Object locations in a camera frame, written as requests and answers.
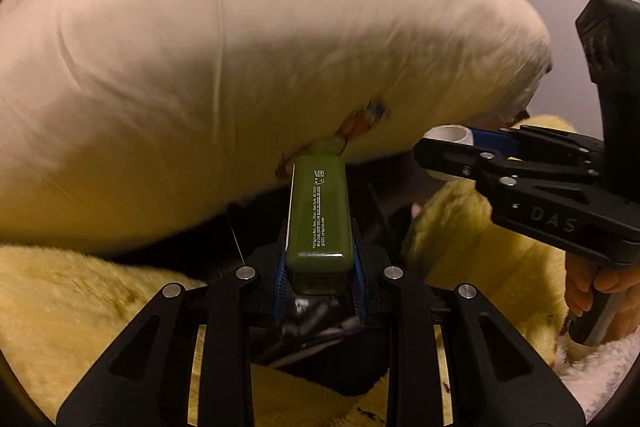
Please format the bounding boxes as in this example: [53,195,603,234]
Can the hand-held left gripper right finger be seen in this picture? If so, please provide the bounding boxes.
[350,221,586,427]

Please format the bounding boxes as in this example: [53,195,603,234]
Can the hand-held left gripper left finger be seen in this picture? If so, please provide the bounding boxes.
[56,221,296,427]

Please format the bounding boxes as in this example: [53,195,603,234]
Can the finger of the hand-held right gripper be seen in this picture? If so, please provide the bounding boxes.
[414,138,601,208]
[470,125,608,168]

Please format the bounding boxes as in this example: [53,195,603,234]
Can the white roll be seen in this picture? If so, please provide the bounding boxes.
[422,124,474,181]

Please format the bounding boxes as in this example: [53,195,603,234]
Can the green rectangular bottle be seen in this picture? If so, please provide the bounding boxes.
[284,142,357,297]

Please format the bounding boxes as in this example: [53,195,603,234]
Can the person's right hand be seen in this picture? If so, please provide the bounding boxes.
[565,254,640,338]

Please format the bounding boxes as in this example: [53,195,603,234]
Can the yellow fluffy blanket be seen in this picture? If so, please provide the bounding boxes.
[0,114,576,427]

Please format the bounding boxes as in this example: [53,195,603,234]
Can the large white pillow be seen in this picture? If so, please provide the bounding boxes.
[0,0,553,258]

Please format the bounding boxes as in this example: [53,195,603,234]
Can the white fluffy blanket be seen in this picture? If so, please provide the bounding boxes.
[554,332,637,424]

